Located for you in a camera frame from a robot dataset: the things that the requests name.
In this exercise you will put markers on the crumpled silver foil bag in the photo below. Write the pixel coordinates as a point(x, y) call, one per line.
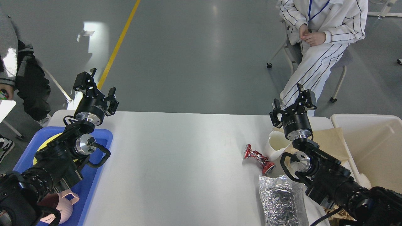
point(282, 201)

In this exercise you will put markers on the yellow plastic plate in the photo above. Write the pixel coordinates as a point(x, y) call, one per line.
point(44, 145)

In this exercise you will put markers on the white side table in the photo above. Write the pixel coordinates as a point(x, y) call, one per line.
point(5, 108)

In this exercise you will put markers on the crushed red soda can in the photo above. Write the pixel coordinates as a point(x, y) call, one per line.
point(267, 165)

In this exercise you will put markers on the standing person in dark clothes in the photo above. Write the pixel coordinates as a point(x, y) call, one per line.
point(21, 72)

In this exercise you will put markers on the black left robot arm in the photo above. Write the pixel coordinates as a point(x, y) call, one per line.
point(59, 164)

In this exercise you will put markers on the pink HOME mug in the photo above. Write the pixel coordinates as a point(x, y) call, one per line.
point(62, 201)

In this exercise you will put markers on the grey rolling chair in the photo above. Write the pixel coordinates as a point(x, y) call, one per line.
point(293, 56)

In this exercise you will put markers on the white paper cup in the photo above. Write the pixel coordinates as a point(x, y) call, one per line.
point(276, 145)

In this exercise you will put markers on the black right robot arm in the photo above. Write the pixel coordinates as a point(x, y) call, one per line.
point(328, 182)

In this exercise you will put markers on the brown paper bag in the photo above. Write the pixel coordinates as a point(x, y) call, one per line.
point(330, 141)

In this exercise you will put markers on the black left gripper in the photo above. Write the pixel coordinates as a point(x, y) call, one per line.
point(91, 108)

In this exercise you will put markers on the seated person in white tracksuit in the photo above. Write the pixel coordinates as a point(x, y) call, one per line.
point(324, 29)

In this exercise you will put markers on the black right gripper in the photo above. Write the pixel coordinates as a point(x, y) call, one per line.
point(296, 124)

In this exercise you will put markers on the white plastic bin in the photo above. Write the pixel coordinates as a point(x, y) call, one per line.
point(375, 144)

